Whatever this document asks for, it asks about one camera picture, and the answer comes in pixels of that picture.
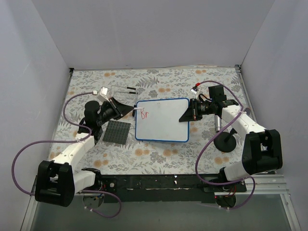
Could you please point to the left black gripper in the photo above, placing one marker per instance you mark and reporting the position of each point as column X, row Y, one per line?
column 115, row 107

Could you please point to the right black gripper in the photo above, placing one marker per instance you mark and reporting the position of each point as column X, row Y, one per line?
column 193, row 109

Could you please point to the blue framed whiteboard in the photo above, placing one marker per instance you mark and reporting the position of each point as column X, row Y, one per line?
column 159, row 120

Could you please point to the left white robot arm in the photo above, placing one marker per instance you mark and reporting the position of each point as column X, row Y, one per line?
column 56, row 181

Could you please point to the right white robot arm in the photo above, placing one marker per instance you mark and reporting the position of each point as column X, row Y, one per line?
column 262, row 150

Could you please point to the grey studded baseplate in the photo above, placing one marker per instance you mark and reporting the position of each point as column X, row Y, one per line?
column 117, row 132

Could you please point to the silver metal cylinder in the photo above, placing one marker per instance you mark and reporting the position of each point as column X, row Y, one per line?
column 217, row 121

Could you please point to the black round stand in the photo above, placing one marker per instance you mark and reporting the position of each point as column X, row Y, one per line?
column 225, row 142

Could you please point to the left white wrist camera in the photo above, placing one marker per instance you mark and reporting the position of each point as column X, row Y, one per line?
column 103, row 94

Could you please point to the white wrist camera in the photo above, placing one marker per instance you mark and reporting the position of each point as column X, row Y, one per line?
column 103, row 94
column 195, row 89

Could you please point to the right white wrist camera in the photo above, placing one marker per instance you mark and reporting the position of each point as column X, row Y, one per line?
column 195, row 89

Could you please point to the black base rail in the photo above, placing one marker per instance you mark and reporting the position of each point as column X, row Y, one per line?
column 161, row 188

